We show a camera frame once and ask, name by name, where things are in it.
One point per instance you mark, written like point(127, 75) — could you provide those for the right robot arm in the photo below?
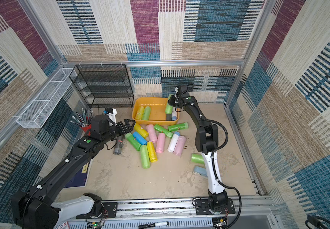
point(211, 136)

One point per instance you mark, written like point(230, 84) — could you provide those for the black mesh shelf rack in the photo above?
point(103, 86)

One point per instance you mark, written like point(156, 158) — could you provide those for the small dark grey roll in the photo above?
point(118, 146)

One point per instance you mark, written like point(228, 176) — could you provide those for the grey blue stapler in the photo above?
point(199, 171)

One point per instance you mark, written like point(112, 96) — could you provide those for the green roll with label left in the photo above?
point(133, 141)

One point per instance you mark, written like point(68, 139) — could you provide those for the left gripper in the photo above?
point(120, 126)

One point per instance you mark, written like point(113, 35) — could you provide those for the lower yellow roll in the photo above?
point(151, 152)

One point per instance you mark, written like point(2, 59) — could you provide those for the yellow roll near box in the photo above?
point(140, 130)

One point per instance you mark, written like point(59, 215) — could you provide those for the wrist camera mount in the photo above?
point(181, 89)
point(111, 112)

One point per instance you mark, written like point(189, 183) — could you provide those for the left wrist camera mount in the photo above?
point(111, 112)

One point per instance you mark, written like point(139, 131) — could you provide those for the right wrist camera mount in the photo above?
point(181, 89)

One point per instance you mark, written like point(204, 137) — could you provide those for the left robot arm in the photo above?
point(33, 209)

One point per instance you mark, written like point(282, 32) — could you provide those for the white wire wall basket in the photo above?
point(39, 110)

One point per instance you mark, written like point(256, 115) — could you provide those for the dark blue booklet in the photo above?
point(80, 178)

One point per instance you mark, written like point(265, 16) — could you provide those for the red pen cup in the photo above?
point(86, 127)

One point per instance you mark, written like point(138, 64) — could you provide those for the short green roll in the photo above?
point(161, 129)

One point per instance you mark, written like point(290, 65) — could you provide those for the pink roll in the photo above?
point(160, 143)
point(180, 145)
point(152, 134)

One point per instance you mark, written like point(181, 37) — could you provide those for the yellow trash bag roll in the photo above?
point(139, 113)

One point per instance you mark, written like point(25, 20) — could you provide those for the plain light green roll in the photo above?
point(169, 108)

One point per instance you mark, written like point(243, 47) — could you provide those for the white roll red label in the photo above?
point(174, 115)

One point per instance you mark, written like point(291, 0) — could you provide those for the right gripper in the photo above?
point(175, 104)

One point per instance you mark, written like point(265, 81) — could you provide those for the blue trash bag roll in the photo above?
point(139, 138)

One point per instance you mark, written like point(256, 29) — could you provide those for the lower light green roll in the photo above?
point(144, 156)

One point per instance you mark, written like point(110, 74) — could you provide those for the fat green roll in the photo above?
point(197, 158)

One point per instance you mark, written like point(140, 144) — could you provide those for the yellow plastic storage box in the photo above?
point(157, 115)

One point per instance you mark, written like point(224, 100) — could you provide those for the white roll with blue band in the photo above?
point(173, 142)

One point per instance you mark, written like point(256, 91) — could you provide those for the grey trash bag roll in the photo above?
point(168, 117)

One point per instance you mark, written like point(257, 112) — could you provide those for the large light green roll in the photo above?
point(146, 113)

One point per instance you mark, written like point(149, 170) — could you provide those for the black marker pen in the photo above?
point(153, 225)

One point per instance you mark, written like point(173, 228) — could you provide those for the green roll with red label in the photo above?
point(181, 126)

